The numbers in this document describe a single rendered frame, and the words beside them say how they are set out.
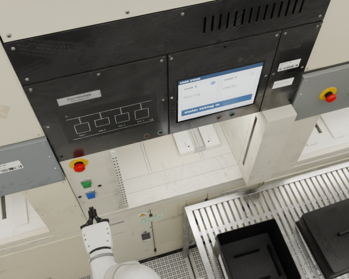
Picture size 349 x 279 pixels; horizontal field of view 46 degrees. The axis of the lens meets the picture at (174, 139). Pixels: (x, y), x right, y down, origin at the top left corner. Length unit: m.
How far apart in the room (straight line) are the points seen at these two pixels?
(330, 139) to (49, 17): 1.62
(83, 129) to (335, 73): 0.90
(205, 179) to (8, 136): 1.01
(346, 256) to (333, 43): 0.96
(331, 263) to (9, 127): 1.41
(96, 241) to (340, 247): 1.07
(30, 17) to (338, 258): 1.56
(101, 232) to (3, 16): 0.84
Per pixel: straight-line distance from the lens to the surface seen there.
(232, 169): 2.03
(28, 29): 1.03
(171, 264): 2.74
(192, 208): 2.04
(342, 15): 1.39
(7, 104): 1.22
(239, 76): 1.35
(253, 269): 1.97
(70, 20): 1.03
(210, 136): 2.08
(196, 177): 2.00
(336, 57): 1.54
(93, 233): 1.53
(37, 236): 2.02
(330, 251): 1.98
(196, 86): 1.31
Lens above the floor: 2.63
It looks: 57 degrees down
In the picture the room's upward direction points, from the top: straight up
